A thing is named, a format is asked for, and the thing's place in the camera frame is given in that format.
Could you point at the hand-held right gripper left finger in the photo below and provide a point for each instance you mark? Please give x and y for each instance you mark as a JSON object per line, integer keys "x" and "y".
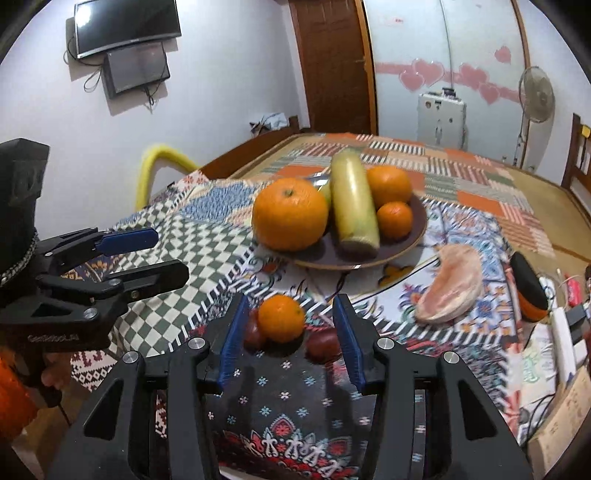
{"x": 233, "y": 341}

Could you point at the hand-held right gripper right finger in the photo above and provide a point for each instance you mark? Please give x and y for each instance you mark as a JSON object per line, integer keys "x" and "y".
{"x": 351, "y": 341}

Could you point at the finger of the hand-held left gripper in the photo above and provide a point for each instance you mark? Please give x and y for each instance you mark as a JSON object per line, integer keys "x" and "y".
{"x": 157, "y": 274}
{"x": 129, "y": 240}

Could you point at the small tangerine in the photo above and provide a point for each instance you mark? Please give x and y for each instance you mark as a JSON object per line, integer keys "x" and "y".
{"x": 395, "y": 220}
{"x": 280, "y": 318}

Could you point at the purple plate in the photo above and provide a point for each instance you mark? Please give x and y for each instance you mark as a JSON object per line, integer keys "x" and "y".
{"x": 318, "y": 257}

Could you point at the large orange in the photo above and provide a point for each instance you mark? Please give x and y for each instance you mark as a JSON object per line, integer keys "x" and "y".
{"x": 290, "y": 214}

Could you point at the person's left hand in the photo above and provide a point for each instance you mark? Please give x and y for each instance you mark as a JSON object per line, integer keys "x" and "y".
{"x": 55, "y": 374}

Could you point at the patterned colourful cloth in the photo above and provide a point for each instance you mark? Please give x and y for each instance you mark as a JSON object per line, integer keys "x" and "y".
{"x": 207, "y": 230}

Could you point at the yellow foam tube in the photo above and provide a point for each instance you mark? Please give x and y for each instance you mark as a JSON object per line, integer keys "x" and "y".
{"x": 147, "y": 170}

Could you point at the wooden bed footboard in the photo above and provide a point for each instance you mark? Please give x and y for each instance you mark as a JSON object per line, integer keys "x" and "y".
{"x": 244, "y": 154}

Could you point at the grey cloth bundle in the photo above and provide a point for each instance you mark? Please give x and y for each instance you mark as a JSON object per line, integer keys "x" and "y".
{"x": 272, "y": 121}

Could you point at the orange and black object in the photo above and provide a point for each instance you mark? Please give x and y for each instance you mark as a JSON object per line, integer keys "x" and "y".
{"x": 531, "y": 286}

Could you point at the patchwork blanket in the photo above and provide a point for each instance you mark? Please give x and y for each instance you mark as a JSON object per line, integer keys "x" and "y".
{"x": 461, "y": 170}

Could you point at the cardboard box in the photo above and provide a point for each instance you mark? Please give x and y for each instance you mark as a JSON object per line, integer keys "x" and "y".
{"x": 568, "y": 415}

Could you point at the woven bed mat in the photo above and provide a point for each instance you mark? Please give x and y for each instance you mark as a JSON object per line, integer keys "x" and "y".
{"x": 563, "y": 217}

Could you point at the brown wooden door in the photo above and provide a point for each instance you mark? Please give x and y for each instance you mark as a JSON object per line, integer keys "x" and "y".
{"x": 332, "y": 64}

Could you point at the wooden bed headboard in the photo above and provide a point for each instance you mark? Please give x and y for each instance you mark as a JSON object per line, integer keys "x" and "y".
{"x": 575, "y": 157}

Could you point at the standing fan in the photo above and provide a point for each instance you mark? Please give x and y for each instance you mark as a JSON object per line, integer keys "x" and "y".
{"x": 536, "y": 94}

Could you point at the wooden wardrobe with glass doors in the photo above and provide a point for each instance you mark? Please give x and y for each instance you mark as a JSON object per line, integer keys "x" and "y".
{"x": 475, "y": 37}

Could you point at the small wall-mounted monitor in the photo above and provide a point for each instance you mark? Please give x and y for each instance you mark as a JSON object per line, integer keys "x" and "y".
{"x": 136, "y": 67}

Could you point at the wall-mounted black television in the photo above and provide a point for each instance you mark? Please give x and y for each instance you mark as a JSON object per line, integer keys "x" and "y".
{"x": 127, "y": 25}

